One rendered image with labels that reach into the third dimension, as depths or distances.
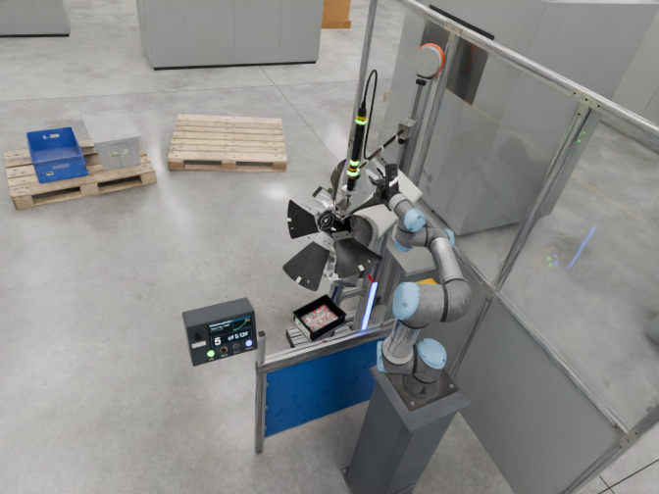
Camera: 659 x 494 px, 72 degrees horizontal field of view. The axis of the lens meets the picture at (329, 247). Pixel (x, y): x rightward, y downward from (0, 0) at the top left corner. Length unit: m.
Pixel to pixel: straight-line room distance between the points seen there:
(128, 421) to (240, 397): 0.65
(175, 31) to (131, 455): 5.75
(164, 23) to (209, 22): 0.61
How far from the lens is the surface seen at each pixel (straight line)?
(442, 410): 1.98
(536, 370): 2.50
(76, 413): 3.19
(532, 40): 3.74
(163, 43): 7.37
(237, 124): 5.57
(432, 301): 1.41
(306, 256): 2.35
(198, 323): 1.78
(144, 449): 2.97
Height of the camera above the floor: 2.61
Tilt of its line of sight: 40 degrees down
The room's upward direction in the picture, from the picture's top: 8 degrees clockwise
